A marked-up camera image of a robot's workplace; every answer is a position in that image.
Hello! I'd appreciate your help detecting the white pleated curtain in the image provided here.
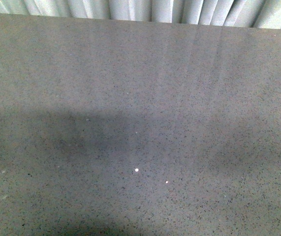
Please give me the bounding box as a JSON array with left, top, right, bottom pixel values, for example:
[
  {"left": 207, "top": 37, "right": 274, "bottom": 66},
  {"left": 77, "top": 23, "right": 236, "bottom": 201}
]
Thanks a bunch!
[{"left": 0, "top": 0, "right": 281, "bottom": 29}]

